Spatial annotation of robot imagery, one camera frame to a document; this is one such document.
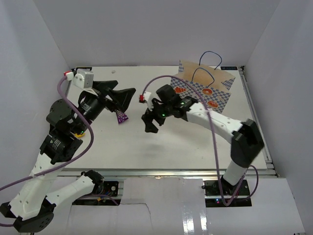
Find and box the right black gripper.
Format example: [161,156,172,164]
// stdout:
[142,97,173,133]

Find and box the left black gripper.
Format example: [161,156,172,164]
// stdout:
[74,79,136,134]

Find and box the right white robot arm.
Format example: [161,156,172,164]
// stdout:
[139,85,265,195]

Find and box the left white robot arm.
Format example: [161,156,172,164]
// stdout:
[0,80,136,233]

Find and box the blue checkered paper bag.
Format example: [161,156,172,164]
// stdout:
[170,51,235,114]

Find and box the purple m&m's packet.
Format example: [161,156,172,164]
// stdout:
[115,110,129,124]

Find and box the white front cover sheet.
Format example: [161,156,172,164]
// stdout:
[43,178,305,235]

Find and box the black xdof label sticker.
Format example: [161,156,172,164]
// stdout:
[220,66,238,71]

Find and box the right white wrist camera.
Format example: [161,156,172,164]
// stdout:
[139,92,154,110]

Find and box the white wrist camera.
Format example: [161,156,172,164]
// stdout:
[64,69,97,95]
[139,92,154,110]

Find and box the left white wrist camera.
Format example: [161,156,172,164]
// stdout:
[64,69,97,95]

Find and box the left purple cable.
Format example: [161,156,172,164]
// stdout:
[0,75,120,227]

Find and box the purple cable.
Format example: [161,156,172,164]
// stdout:
[0,75,120,227]
[143,74,260,208]

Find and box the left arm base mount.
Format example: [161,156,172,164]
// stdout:
[92,181,119,199]

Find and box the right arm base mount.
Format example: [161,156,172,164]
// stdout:
[201,180,252,208]

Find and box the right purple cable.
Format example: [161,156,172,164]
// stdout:
[143,74,260,208]

